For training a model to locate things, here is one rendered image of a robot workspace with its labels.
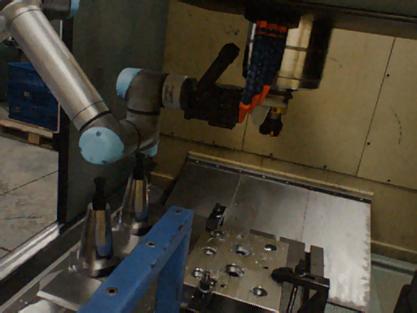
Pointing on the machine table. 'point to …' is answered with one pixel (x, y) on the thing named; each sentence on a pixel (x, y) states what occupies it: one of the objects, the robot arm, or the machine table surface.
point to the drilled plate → (249, 304)
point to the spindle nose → (298, 55)
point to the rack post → (172, 279)
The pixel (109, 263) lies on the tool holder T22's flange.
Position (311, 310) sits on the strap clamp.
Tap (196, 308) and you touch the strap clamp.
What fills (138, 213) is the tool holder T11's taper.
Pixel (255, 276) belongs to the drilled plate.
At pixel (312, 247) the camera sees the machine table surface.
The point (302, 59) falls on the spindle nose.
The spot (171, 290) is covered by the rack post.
